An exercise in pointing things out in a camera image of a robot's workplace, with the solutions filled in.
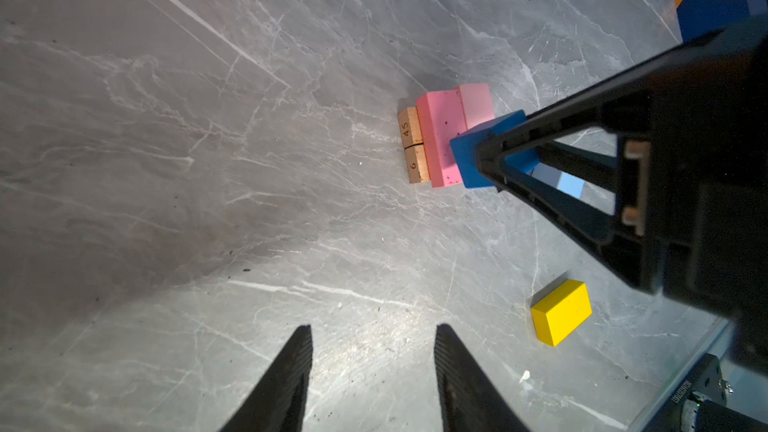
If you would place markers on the engraved wooden plank block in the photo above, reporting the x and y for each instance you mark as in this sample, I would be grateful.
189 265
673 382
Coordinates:
416 163

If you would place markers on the plain wooden plank block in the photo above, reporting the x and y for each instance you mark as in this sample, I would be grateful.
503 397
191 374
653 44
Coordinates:
409 127

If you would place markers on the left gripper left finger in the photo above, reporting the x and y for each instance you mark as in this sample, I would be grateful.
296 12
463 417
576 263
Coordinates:
278 401

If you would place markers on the dark pink rectangular block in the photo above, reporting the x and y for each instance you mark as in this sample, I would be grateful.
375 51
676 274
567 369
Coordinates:
441 119

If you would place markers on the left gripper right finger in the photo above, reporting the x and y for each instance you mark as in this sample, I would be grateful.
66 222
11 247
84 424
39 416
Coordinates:
468 400

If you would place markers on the light pink rectangular block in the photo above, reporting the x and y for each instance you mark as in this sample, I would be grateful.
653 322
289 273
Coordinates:
476 103

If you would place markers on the light blue cube block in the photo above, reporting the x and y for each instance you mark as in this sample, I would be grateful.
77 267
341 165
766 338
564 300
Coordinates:
562 181

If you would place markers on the yellow rectangular block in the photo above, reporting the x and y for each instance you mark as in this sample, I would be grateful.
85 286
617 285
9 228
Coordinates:
561 312

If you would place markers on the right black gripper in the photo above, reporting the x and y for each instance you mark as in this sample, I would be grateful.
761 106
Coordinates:
702 108

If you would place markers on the dark blue cube block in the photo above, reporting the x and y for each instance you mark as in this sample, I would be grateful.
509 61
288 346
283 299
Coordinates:
464 150

